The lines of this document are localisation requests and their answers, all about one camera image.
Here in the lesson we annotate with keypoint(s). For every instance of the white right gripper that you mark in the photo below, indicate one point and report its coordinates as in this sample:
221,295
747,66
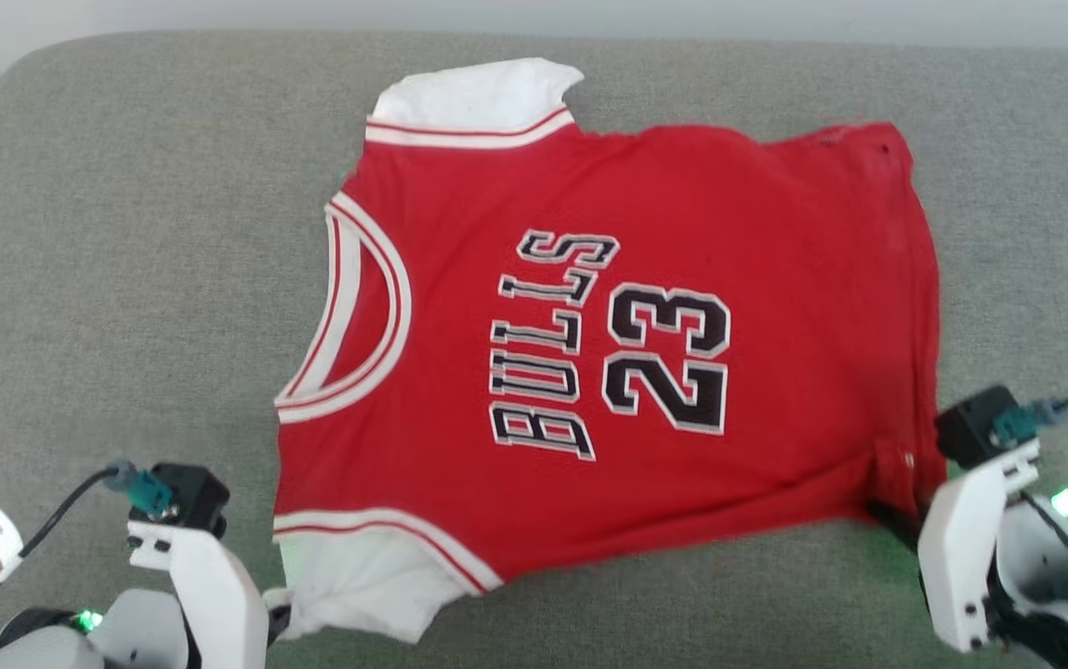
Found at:
956,548

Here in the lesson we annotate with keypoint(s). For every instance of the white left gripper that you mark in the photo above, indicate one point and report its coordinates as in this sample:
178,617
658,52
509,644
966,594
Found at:
217,604

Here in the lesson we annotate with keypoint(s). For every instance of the red Bulls 23 jersey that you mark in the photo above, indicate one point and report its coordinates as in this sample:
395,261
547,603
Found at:
775,232

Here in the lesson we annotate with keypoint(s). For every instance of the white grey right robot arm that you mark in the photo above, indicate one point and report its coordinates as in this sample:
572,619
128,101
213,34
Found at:
1045,567

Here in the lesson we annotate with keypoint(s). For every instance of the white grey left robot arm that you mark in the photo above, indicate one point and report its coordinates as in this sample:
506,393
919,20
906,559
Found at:
138,636

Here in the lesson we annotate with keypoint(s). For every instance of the grey fabric sofa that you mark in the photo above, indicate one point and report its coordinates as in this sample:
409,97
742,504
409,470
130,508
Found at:
125,279

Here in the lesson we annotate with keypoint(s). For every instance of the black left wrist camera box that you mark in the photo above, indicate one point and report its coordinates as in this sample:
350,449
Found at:
194,497

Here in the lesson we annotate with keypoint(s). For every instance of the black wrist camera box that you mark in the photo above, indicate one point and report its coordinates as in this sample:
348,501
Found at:
970,423
194,497

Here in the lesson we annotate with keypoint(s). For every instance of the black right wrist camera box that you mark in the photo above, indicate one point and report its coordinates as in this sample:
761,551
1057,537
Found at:
970,423

